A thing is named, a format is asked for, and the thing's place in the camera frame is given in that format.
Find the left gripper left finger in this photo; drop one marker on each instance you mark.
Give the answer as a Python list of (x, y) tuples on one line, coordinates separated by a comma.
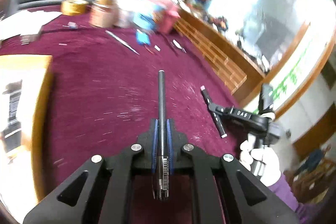
[(148, 140)]

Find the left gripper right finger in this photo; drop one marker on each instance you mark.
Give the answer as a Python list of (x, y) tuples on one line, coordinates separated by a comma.
[(175, 140)]

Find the thin black pen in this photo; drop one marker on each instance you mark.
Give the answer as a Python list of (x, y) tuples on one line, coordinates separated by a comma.
[(161, 175)]

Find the black marker plain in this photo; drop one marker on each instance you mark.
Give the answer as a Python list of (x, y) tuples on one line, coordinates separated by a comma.
[(211, 109)]

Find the purple sleeve forearm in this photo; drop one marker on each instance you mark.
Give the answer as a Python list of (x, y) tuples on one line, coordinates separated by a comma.
[(282, 189)]

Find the right white gloved hand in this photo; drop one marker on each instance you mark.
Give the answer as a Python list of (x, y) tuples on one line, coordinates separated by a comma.
[(262, 162)]

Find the wooden cabinet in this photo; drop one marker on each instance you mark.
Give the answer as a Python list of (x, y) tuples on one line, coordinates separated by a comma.
[(231, 65)]

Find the silver tweezers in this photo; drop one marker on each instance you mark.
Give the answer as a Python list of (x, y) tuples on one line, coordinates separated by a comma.
[(121, 41)]

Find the metal clip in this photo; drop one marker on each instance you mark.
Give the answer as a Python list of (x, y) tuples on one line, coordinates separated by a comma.
[(176, 45)]

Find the blue battery pack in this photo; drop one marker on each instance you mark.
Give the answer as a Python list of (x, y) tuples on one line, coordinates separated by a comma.
[(142, 38)]

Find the blue labelled plastic jar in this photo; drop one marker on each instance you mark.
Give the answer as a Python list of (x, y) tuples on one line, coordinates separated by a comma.
[(148, 14)]

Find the pink cup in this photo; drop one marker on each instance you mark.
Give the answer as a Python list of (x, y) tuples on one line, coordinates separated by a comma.
[(166, 17)]

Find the yellow-edged white tray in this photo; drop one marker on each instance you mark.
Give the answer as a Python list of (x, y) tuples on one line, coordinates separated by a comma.
[(25, 89)]

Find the yellow tape roll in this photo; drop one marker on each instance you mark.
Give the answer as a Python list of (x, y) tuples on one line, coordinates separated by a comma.
[(74, 7)]

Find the white papers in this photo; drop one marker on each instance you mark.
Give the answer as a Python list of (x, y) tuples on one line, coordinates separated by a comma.
[(26, 23)]

